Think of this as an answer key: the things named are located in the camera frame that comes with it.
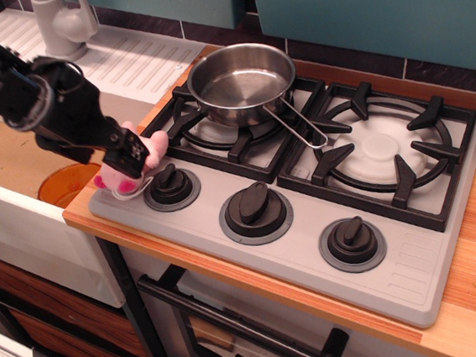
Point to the pink stuffed pig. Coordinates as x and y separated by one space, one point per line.
124 187

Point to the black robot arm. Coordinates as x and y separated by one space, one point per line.
23 96

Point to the orange plastic bowl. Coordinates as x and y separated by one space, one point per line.
61 187

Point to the toy oven door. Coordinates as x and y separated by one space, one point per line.
189 336

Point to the wooden drawer unit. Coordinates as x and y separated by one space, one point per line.
62 322

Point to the black left burner grate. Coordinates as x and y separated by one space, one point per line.
257 152

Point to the grey toy faucet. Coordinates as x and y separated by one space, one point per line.
65 31

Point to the grey toy stove top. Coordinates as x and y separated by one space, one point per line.
408 284

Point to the black left stove knob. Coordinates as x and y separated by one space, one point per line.
172 189

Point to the black burner grate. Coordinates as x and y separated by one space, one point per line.
257 152
407 160

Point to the black middle stove knob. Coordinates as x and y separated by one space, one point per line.
256 215

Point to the stainless steel pan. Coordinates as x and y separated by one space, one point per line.
248 84

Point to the black oven door handle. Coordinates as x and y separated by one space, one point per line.
334 346

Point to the black right stove knob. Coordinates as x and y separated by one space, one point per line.
352 245

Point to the white toy sink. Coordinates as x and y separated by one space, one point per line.
133 71

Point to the black right burner grate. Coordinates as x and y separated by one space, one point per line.
407 160

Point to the black stove knob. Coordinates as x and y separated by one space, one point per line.
256 215
172 189
352 245

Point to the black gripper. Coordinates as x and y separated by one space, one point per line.
74 125

